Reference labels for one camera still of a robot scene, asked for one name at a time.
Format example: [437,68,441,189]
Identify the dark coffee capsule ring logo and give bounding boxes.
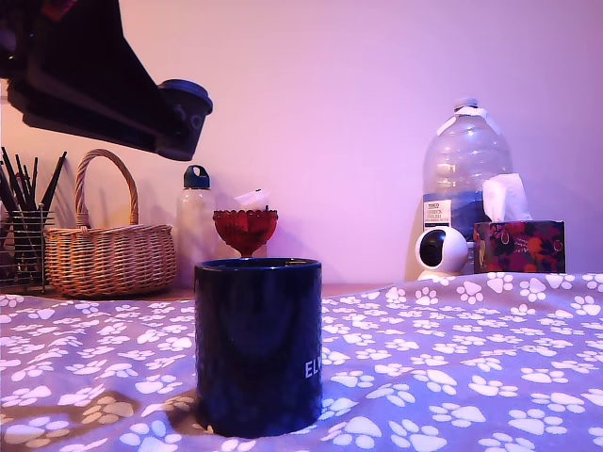
[157,78,214,161]

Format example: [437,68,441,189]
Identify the black kitchen utensil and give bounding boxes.
[30,156,40,213]
[40,151,68,211]
[13,153,37,213]
[0,145,27,213]

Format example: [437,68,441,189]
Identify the clear bottle dark cap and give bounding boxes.
[176,164,219,289]

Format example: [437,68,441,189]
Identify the wicker basket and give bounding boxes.
[43,148,177,299]

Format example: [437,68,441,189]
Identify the white paper packet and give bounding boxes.
[234,187,272,211]

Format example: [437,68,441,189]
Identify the red glass goblet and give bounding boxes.
[211,208,280,260]

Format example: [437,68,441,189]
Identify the dark blue mug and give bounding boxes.
[193,256,323,439]

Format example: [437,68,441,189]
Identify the large clear water bottle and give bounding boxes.
[420,97,514,277]

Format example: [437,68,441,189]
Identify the paw print cloth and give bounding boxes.
[0,270,603,452]

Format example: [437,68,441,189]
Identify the white tissue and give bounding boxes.
[481,172,534,223]

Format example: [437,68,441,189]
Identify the floral tissue box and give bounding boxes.
[472,219,566,275]

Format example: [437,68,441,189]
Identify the wire utensil rack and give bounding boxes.
[0,209,56,296]

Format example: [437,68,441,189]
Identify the small white round camera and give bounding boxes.
[413,227,470,283]

